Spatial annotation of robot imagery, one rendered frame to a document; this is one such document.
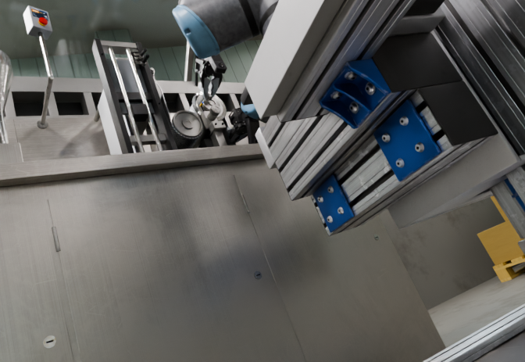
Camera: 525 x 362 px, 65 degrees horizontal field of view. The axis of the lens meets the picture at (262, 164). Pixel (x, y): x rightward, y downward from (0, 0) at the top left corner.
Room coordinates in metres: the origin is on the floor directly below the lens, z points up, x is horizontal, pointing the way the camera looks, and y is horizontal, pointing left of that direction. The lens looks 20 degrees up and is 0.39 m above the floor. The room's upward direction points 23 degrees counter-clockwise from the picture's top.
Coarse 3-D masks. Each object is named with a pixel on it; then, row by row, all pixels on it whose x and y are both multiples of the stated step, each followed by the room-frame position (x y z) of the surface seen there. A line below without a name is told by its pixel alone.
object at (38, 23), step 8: (32, 8) 1.10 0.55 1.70; (24, 16) 1.11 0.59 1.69; (32, 16) 1.10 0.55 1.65; (40, 16) 1.12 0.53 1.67; (48, 16) 1.15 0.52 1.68; (32, 24) 1.09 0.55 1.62; (40, 24) 1.12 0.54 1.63; (48, 24) 1.14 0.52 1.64; (32, 32) 1.12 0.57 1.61; (48, 32) 1.15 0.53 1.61
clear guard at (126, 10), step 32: (0, 0) 1.15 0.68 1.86; (32, 0) 1.21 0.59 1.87; (64, 0) 1.28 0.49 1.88; (96, 0) 1.35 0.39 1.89; (128, 0) 1.43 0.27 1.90; (160, 0) 1.51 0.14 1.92; (0, 32) 1.22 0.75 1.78; (64, 32) 1.35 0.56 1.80; (96, 32) 1.43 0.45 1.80; (128, 32) 1.51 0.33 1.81; (160, 32) 1.61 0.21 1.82; (32, 64) 1.36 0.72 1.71; (64, 64) 1.43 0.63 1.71; (160, 64) 1.70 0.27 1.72
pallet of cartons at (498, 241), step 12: (504, 216) 4.20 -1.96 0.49; (492, 228) 3.74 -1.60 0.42; (504, 228) 3.67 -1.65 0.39; (480, 240) 3.86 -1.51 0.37; (492, 240) 3.79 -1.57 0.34; (504, 240) 3.71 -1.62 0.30; (516, 240) 3.63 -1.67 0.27; (492, 252) 3.83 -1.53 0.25; (504, 252) 3.76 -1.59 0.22; (516, 252) 3.68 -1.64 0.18; (504, 264) 3.78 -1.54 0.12; (504, 276) 3.81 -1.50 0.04; (516, 276) 3.83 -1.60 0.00
